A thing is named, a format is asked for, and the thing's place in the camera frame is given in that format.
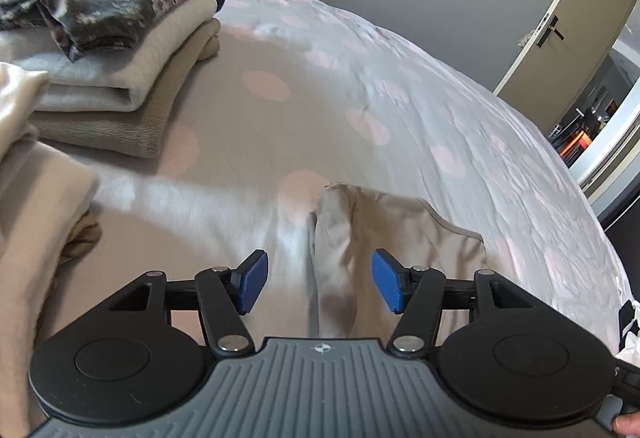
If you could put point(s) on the black sliding wardrobe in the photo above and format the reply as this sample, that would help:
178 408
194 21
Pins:
630 218

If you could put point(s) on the white satin cloth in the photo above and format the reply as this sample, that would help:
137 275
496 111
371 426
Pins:
22 102

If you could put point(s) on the person's right hand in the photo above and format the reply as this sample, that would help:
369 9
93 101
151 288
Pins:
630 425

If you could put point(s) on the beige fleece folded garment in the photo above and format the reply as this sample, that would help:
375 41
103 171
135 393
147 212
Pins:
125 132

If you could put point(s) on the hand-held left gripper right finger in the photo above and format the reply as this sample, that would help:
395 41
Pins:
387 280

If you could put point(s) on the cream folded cloth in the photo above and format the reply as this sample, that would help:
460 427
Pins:
35 218

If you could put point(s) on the brown striped garment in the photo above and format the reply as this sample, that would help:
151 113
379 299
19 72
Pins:
82 238

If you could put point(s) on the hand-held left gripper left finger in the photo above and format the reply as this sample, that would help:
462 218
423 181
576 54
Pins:
252 283

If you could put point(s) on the cream door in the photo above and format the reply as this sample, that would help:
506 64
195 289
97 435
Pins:
575 17

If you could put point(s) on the white garment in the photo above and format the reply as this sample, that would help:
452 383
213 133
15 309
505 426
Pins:
632 343

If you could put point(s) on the polka dot bed sheet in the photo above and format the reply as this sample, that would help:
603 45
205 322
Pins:
350 67

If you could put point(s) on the beige long sleeve shirt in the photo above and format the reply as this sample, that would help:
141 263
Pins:
400 228

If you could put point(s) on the orange chair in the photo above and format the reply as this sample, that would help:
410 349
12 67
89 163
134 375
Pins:
577 145

